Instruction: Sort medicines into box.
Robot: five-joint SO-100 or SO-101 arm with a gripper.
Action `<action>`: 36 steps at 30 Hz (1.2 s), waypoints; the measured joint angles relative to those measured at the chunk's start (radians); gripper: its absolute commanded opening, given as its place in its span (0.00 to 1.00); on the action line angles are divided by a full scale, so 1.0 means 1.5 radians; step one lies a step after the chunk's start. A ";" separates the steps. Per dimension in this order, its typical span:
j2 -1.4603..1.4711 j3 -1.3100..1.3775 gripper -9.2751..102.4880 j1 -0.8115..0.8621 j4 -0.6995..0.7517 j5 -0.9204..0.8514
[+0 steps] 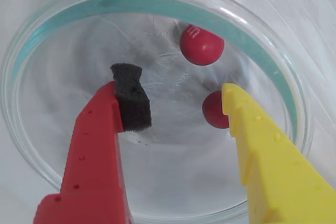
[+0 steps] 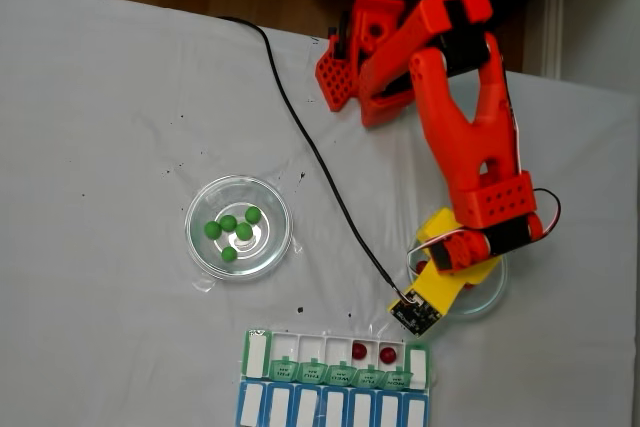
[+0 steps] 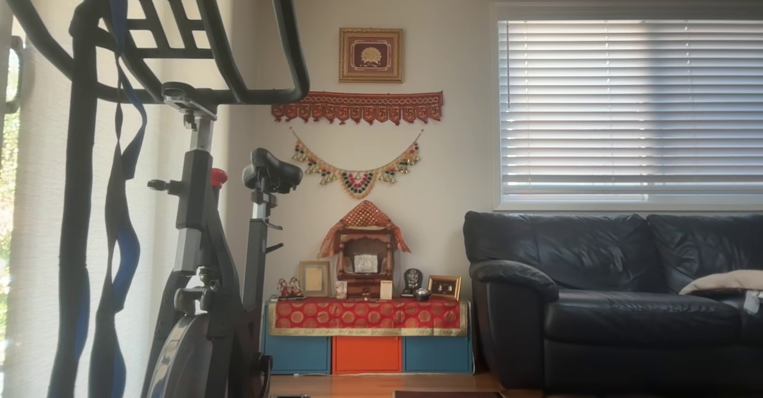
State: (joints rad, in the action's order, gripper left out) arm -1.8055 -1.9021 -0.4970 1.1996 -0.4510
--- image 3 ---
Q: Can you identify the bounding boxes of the blue storage bin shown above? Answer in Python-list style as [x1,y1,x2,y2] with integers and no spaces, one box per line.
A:
[264,335,331,375]
[404,336,473,374]

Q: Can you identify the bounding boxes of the white window frame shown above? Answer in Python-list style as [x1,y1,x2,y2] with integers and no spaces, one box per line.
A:
[492,3,763,212]

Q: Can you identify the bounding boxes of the red gold patterned cloth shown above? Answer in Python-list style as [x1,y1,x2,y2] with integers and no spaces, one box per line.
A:
[267,298,469,337]

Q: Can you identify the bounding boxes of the wooden shrine with red canopy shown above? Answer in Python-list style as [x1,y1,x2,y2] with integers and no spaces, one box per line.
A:
[318,200,412,299]

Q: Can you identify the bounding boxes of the beaded garland wall hanging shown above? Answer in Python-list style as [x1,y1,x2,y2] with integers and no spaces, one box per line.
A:
[290,128,424,200]

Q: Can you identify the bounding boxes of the beige cushion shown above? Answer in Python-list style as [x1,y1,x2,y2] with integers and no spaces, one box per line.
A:
[680,269,763,296]

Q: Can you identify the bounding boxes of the white sheer curtain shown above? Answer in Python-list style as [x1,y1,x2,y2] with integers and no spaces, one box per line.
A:
[0,0,263,398]

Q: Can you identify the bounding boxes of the orange storage bin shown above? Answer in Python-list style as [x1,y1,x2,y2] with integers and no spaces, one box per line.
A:
[332,336,402,374]

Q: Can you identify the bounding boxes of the red embroidered wall hanging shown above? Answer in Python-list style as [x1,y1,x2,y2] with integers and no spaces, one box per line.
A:
[271,91,444,126]

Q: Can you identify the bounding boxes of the small colourful figurines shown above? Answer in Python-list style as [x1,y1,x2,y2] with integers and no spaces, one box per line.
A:
[276,277,305,299]

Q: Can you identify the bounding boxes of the black blue hanging strap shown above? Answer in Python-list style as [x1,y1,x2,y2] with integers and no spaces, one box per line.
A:
[48,0,148,398]

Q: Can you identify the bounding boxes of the pale picture frame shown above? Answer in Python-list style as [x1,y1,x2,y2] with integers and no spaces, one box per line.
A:
[299,260,330,297]

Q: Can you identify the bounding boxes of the black exercise bike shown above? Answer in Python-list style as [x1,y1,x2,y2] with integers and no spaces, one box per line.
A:
[0,0,311,398]

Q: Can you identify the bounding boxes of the black leather sofa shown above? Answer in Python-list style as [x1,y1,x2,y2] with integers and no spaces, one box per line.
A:
[463,210,763,394]

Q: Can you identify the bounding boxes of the gold framed wall picture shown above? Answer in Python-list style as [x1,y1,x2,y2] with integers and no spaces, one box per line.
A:
[339,27,404,83]

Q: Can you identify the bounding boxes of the gold photo frame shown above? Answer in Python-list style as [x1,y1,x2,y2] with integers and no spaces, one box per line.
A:
[427,275,462,301]

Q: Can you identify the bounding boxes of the white window blinds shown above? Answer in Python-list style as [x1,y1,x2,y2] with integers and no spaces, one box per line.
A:
[498,20,763,203]

